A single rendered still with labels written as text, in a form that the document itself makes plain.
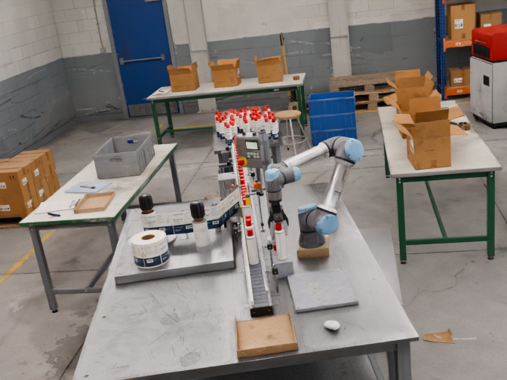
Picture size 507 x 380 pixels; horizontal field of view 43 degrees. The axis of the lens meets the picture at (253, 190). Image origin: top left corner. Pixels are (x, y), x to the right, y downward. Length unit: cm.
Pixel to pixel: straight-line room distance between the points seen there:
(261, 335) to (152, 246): 95
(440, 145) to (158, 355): 287
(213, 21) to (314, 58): 183
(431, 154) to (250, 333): 251
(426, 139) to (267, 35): 657
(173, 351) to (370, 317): 90
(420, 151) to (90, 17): 802
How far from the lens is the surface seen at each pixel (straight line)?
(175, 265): 365
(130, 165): 563
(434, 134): 498
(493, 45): 864
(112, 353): 308
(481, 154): 536
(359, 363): 382
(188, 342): 303
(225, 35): 1130
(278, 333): 298
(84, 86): 1217
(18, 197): 732
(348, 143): 346
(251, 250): 346
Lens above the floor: 243
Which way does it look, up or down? 20 degrees down
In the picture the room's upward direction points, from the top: 7 degrees counter-clockwise
